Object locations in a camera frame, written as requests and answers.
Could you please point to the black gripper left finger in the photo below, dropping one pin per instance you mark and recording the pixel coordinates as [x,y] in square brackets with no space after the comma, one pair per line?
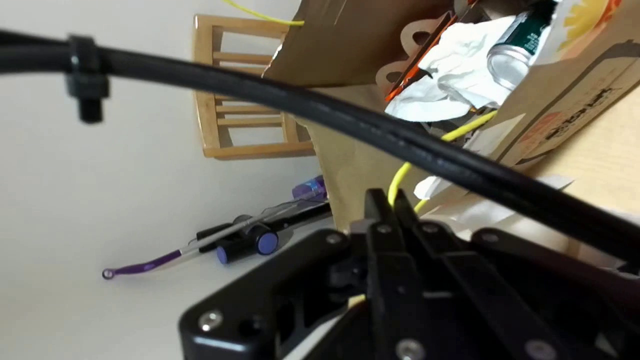
[280,306]

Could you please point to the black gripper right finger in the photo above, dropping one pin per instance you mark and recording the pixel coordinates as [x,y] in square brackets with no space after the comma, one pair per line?
[527,300]

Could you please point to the brown McDelivery paper bag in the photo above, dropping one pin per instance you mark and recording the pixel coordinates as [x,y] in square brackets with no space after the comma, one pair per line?
[361,152]

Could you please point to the white plastic bag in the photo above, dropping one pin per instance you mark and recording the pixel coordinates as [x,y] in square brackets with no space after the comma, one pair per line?
[452,66]

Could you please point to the wooden slat back chair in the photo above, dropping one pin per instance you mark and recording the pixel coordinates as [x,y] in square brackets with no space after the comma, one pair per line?
[226,121]

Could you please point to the silver teal drink can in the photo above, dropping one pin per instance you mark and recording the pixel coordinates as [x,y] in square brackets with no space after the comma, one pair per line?
[516,51]

